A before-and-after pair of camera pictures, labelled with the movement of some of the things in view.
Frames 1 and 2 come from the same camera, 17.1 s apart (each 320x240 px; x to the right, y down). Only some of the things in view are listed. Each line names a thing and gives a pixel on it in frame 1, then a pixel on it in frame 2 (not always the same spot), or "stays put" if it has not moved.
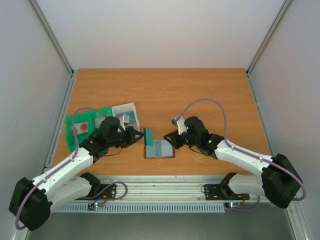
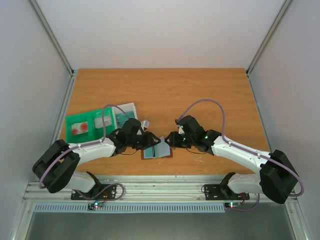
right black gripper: [177, 139] stays put
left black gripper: [131, 138] → [149, 141]
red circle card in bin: [80, 127] stays put
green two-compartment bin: [79, 126] stays put
